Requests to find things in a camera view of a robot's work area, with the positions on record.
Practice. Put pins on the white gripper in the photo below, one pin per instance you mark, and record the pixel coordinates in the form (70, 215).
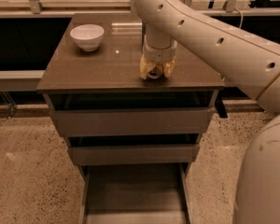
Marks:
(159, 54)

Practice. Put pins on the orange soda can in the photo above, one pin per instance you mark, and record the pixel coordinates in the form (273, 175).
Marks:
(155, 73)

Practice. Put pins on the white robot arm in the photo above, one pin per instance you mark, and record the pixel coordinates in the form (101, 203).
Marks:
(252, 63)

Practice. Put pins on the top drawer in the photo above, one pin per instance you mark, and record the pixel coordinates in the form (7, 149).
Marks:
(131, 122)

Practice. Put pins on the brown drawer cabinet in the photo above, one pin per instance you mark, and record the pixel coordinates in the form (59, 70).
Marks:
(109, 79)

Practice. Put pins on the middle drawer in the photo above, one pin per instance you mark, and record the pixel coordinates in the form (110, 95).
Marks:
(89, 156)

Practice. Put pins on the open bottom drawer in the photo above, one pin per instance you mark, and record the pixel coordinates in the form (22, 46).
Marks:
(135, 194)

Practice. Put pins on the white ceramic bowl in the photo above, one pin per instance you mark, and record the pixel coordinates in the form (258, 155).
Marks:
(88, 36)

